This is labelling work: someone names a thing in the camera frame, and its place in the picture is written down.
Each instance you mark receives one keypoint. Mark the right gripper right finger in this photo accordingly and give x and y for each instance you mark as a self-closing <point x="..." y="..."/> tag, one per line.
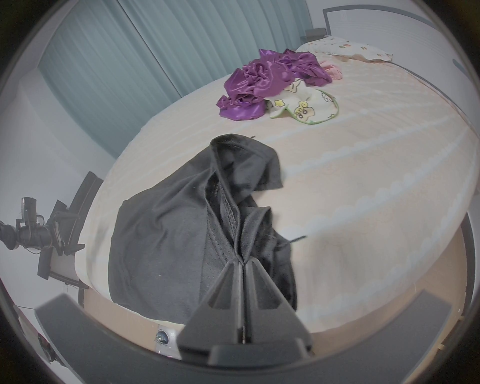
<point x="273" y="315"/>

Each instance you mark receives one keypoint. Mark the blue-green curtain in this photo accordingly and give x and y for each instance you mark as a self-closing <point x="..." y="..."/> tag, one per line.
<point x="101" y="86"/>
<point x="225" y="33"/>

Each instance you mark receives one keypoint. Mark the purple satin garment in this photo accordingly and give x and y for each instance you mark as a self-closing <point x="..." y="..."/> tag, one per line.
<point x="258" y="86"/>

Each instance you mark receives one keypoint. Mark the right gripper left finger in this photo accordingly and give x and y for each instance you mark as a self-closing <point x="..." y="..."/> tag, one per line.
<point x="221" y="315"/>

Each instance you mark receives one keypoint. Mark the black dressing table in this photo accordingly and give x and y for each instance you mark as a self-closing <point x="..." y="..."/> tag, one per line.
<point x="62" y="266"/>

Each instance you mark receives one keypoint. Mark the pink garment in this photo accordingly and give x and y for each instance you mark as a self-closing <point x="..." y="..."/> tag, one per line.
<point x="334" y="72"/>

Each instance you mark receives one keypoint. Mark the white printed pillow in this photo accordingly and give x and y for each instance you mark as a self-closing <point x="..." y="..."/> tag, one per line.
<point x="345" y="47"/>

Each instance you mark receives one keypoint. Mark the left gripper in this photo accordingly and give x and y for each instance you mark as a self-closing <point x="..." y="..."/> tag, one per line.
<point x="57" y="236"/>

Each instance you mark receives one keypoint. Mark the bed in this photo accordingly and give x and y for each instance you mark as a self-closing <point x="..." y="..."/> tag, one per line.
<point x="375" y="168"/>

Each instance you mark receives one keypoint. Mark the black T-shirt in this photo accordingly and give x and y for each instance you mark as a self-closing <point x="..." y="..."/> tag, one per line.
<point x="165" y="243"/>

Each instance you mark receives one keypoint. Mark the white printed garment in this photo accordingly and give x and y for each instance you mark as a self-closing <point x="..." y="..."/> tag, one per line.
<point x="311" y="107"/>

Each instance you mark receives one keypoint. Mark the grey bedside table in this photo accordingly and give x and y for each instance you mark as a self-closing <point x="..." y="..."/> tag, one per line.
<point x="313" y="33"/>

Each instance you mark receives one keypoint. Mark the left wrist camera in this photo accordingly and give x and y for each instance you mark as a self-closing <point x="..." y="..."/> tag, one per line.
<point x="29" y="208"/>

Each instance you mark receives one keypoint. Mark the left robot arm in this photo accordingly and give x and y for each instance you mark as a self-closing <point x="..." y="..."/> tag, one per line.
<point x="26" y="236"/>

